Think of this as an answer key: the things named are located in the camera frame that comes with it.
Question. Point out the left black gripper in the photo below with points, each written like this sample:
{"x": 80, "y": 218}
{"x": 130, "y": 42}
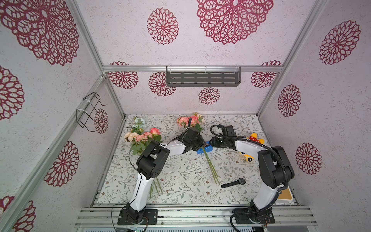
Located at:
{"x": 202, "y": 142}

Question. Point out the black wire wall rack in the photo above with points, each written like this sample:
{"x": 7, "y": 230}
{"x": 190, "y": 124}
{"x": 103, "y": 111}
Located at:
{"x": 84, "y": 115}

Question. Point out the black wristwatch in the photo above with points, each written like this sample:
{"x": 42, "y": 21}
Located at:
{"x": 240, "y": 181}

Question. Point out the pink rose bouquet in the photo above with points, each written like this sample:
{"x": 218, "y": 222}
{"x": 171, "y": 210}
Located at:
{"x": 195, "y": 121}
{"x": 139, "y": 138}

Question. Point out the blue tape dispenser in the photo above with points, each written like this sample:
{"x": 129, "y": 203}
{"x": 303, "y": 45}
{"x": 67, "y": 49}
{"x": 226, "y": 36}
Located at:
{"x": 206, "y": 148}

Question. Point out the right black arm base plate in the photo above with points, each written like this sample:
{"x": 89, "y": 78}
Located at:
{"x": 247, "y": 216}

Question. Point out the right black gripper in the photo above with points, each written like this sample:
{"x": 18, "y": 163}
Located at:
{"x": 216, "y": 142}

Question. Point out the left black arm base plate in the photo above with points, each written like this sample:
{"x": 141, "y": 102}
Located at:
{"x": 150, "y": 216}

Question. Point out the floral patterned table mat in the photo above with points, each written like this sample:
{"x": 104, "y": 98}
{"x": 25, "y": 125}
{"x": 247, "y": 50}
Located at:
{"x": 185, "y": 179}

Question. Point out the wooden tray white rim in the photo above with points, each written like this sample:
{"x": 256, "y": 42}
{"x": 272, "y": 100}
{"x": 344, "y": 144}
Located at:
{"x": 285, "y": 195}

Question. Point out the dark grey wall shelf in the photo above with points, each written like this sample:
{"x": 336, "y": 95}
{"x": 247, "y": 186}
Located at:
{"x": 202, "y": 79}

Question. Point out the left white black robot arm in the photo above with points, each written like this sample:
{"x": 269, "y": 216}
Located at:
{"x": 149, "y": 165}

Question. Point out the yellow plush toy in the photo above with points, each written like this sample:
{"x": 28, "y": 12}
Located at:
{"x": 250, "y": 150}

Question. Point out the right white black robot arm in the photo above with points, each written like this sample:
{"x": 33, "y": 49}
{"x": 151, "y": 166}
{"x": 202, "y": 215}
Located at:
{"x": 274, "y": 168}

